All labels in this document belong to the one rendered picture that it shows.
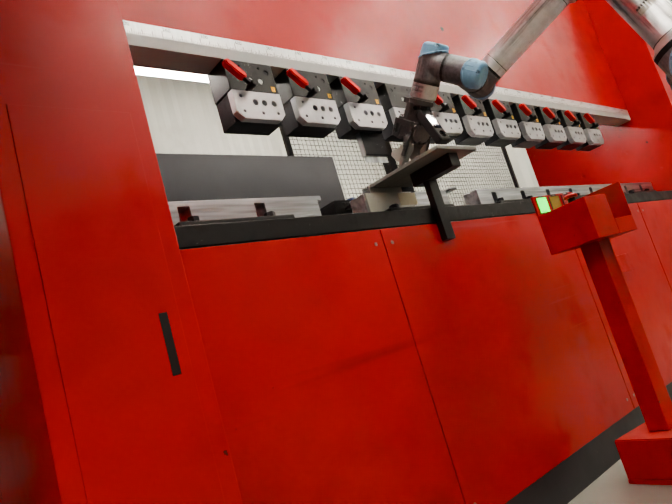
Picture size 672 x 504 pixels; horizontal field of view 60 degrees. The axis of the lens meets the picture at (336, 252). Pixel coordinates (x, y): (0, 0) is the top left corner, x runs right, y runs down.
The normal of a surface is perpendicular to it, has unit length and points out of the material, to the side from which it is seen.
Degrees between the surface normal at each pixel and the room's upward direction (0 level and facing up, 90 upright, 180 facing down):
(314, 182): 90
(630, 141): 90
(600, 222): 90
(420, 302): 90
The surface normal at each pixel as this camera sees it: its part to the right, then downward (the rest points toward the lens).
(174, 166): 0.62, -0.31
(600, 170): -0.73, 0.10
